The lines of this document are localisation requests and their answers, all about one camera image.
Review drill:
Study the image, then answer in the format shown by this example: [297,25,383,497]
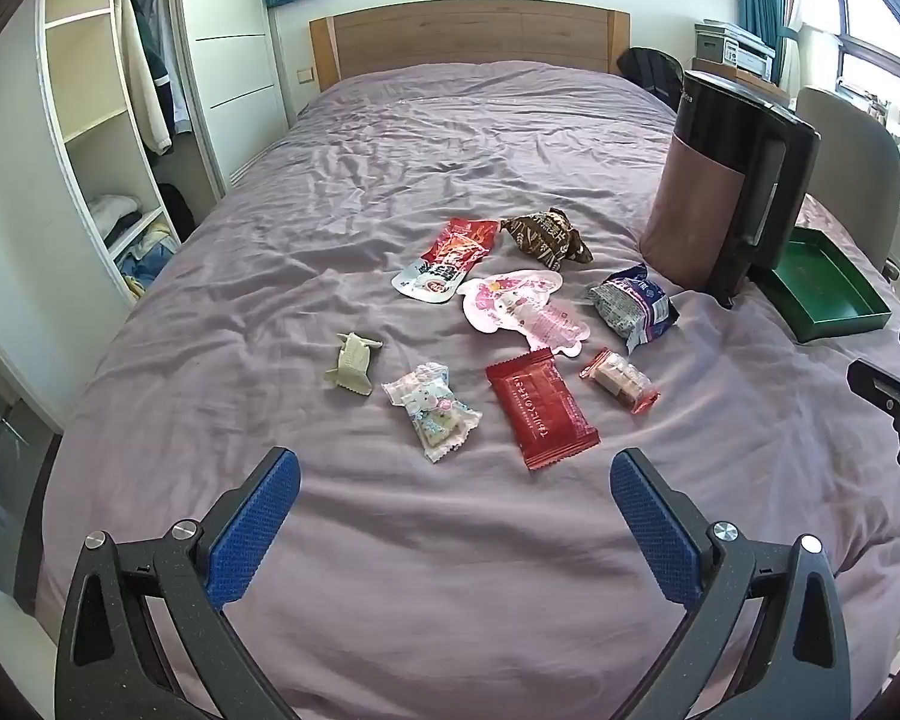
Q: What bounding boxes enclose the blue grey snack packet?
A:
[585,262,679,355]

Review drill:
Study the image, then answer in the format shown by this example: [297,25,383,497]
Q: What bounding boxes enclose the black and pink kettle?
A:
[639,71,820,307]

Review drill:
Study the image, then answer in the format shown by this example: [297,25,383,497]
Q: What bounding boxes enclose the black backpack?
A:
[617,47,685,110]

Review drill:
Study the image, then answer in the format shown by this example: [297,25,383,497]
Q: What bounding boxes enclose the purple bed sheet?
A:
[37,62,900,718]

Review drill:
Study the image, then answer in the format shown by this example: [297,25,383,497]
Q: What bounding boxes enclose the white hanging jacket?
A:
[113,0,173,156]

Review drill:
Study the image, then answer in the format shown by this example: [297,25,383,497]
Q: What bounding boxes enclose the wooden nightstand drawers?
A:
[691,57,790,106]

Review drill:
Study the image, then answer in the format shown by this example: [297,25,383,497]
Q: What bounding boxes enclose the grey printer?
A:
[694,20,775,82]

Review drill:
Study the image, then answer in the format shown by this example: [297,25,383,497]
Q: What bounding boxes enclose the brown oat snack packet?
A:
[500,208,593,271]

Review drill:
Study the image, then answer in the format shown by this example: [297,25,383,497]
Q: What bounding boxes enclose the wooden headboard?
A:
[308,0,631,91]

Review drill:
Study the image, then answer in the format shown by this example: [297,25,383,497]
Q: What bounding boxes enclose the red white spicy snack pouch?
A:
[391,218,500,304]

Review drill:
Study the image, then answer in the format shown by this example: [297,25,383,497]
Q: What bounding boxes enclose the white cartoon candy packet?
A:
[383,362,482,463]

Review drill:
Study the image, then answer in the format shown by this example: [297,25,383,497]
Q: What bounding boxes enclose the folded clothes on shelf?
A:
[89,195,142,247]

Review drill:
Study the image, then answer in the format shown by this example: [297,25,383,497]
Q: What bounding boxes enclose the green metal tray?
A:
[749,227,891,343]

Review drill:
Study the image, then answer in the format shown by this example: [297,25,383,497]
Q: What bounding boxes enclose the beige office chair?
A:
[797,86,900,271]

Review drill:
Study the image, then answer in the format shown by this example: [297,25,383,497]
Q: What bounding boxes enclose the red Japanese snack packet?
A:
[486,348,600,472]

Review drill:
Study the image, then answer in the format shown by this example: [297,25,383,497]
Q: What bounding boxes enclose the white wardrobe shelf unit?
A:
[37,0,289,310]

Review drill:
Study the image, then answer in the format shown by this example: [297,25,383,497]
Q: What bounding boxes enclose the pink cartoon shaped packet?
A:
[457,268,590,358]

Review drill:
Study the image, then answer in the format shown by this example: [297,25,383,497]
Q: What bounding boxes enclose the beige green snack packet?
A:
[323,332,383,397]

